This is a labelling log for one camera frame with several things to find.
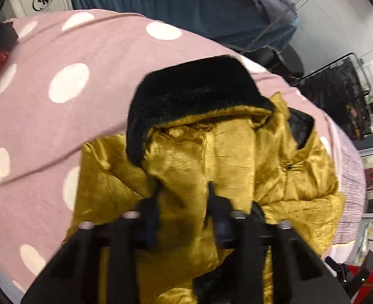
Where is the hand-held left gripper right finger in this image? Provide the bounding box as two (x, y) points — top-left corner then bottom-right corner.
(204, 182), (341, 304)

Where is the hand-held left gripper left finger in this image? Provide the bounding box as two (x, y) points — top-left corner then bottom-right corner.
(20, 190), (162, 304)

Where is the mauve striped blanket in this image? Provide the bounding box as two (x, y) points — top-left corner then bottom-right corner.
(331, 127), (368, 248)

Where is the black round stool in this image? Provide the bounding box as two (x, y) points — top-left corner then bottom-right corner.
(253, 44), (305, 82)

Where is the pink polka dot bed sheet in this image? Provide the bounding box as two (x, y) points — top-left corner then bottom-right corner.
(0, 9), (343, 296)

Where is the gold jacket with black fur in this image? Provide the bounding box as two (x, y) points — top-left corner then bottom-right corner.
(61, 55), (347, 304)

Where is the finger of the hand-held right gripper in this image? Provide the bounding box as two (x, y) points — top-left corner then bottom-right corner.
(325, 256), (352, 284)

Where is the black metal rack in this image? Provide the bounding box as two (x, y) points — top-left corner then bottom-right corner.
(300, 52), (373, 141)

